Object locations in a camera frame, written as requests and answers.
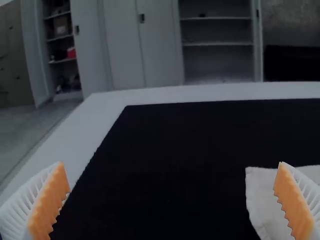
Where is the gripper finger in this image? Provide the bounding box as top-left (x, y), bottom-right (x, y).
top-left (272, 161), bottom-right (320, 240)
top-left (0, 161), bottom-right (72, 240)

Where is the pale towel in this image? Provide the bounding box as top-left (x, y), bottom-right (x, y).
top-left (244, 164), bottom-right (320, 240)

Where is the black mat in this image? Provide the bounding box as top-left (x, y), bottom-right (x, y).
top-left (48, 98), bottom-right (320, 240)

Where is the black crate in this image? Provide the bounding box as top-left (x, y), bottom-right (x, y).
top-left (263, 44), bottom-right (320, 83)

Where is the grey cupboard with clutter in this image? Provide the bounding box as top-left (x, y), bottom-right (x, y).
top-left (21, 0), bottom-right (112, 109)

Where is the brown drawer cabinet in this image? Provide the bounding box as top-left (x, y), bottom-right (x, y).
top-left (0, 0), bottom-right (35, 109)

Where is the grey cupboard with bare shelves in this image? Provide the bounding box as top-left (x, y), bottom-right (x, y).
top-left (177, 0), bottom-right (265, 85)

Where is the cardboard box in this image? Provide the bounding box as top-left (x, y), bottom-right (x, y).
top-left (53, 16), bottom-right (70, 36)

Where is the grey cupboard with shut doors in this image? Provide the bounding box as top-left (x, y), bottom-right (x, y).
top-left (102, 0), bottom-right (185, 90)

